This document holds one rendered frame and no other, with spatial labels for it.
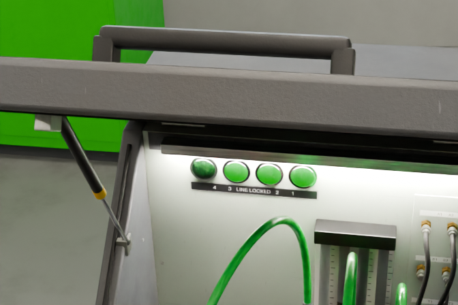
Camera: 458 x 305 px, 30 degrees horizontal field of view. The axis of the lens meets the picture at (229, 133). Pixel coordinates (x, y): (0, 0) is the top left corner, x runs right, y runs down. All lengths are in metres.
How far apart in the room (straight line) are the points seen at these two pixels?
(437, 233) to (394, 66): 0.32
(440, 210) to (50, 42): 2.72
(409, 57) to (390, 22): 3.66
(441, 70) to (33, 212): 2.64
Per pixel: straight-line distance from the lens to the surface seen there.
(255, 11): 5.30
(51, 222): 3.88
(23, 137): 4.30
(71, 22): 3.91
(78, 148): 1.26
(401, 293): 1.33
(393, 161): 1.46
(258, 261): 1.65
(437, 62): 1.68
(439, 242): 1.59
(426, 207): 1.54
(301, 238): 1.46
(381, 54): 1.70
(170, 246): 1.68
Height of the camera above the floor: 2.21
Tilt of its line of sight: 30 degrees down
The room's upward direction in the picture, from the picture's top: 2 degrees counter-clockwise
